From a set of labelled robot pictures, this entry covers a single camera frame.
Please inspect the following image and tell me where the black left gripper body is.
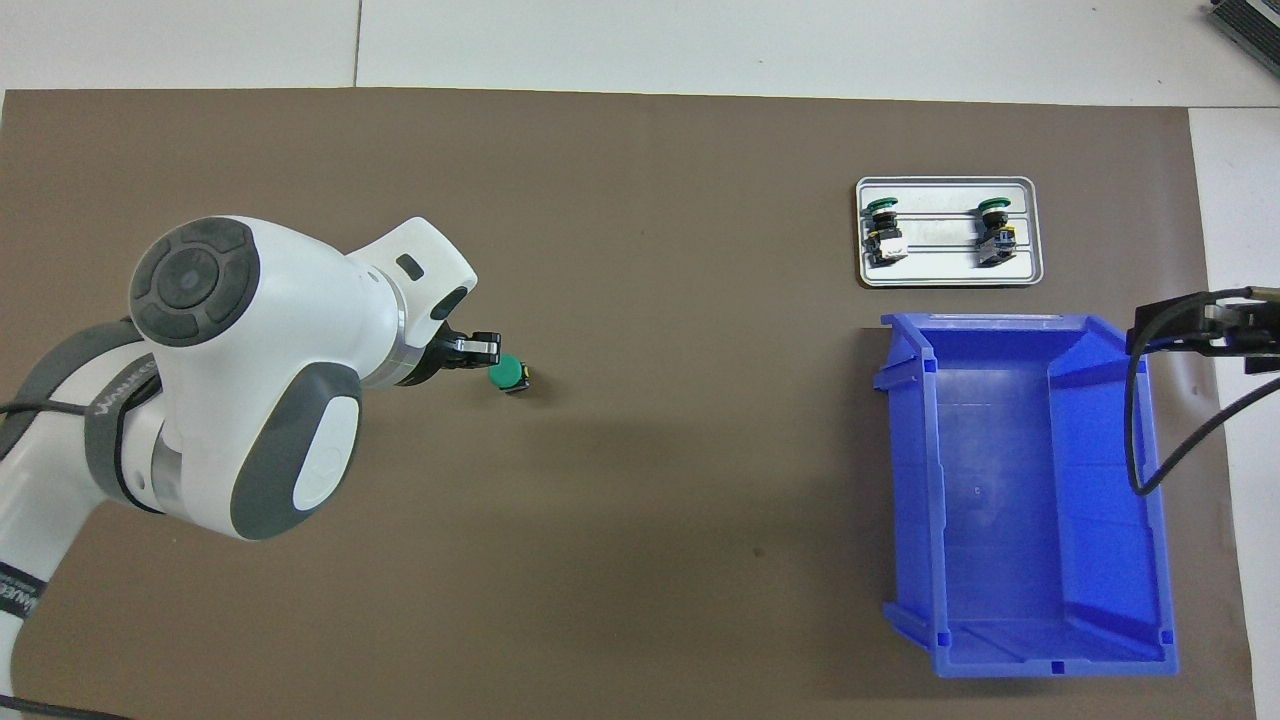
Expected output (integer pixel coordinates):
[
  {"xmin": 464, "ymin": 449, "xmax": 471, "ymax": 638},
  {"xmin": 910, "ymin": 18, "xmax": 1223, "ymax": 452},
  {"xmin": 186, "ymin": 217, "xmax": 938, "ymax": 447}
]
[{"xmin": 405, "ymin": 320, "xmax": 463, "ymax": 386}]

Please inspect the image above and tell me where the grey ribbed metal device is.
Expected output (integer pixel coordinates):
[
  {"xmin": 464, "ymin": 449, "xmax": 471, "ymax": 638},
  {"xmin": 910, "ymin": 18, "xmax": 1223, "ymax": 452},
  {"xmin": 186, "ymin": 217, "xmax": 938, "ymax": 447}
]
[{"xmin": 1203, "ymin": 0, "xmax": 1280, "ymax": 53}]

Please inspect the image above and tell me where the green push button white base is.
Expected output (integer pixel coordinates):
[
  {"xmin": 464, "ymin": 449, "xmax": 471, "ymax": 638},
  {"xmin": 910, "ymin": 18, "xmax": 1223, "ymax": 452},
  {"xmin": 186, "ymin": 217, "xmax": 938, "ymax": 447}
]
[{"xmin": 862, "ymin": 198, "xmax": 909, "ymax": 267}]

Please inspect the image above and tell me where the blue plastic storage bin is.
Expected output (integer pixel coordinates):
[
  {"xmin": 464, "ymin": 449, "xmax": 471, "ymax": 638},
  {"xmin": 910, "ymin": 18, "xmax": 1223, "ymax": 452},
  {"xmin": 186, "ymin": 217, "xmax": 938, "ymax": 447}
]
[{"xmin": 872, "ymin": 312, "xmax": 1181, "ymax": 680}]

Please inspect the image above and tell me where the grey metal tray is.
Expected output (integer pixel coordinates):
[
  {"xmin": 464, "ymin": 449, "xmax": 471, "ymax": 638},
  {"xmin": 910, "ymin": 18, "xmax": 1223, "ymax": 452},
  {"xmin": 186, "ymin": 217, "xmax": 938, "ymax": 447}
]
[{"xmin": 855, "ymin": 176, "xmax": 1045, "ymax": 289}]

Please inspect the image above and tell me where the green push button yellow base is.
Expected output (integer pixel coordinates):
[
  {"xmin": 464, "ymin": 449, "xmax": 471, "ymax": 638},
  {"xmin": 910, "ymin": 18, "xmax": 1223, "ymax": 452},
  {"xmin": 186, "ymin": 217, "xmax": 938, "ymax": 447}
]
[{"xmin": 975, "ymin": 197, "xmax": 1017, "ymax": 267}]

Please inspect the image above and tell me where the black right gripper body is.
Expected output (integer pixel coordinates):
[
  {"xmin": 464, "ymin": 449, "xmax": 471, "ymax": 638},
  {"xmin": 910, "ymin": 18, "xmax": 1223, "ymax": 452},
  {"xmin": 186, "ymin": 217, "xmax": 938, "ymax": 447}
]
[{"xmin": 1205, "ymin": 290, "xmax": 1280, "ymax": 351}]

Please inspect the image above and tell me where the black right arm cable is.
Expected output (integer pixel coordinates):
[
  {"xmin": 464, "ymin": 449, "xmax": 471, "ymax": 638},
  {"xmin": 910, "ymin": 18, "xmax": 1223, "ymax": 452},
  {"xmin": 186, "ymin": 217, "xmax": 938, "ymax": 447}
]
[{"xmin": 1125, "ymin": 286, "xmax": 1280, "ymax": 497}]

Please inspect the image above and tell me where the brown table mat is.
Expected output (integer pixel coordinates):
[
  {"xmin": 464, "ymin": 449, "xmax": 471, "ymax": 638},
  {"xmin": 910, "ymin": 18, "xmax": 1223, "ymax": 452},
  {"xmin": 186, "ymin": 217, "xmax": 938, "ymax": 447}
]
[{"xmin": 0, "ymin": 88, "xmax": 1258, "ymax": 720}]

